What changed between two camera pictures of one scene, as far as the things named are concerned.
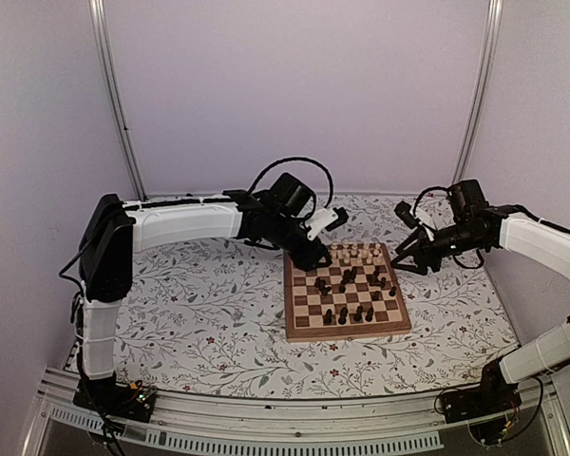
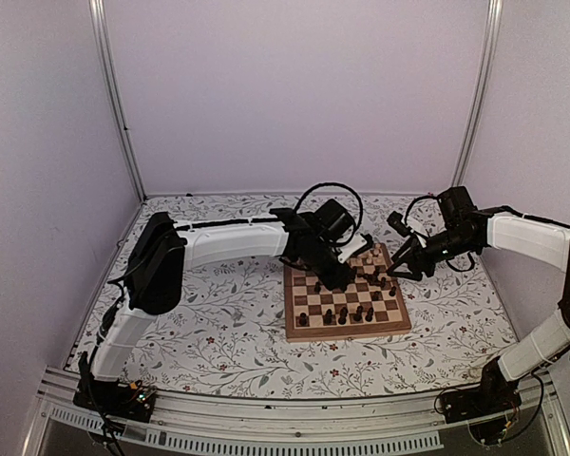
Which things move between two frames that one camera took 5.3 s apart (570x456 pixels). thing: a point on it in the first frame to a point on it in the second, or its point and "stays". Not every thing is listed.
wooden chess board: (356, 295) stays
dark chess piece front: (370, 313) stays
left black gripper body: (306, 261) to (329, 277)
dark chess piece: (343, 315) stays
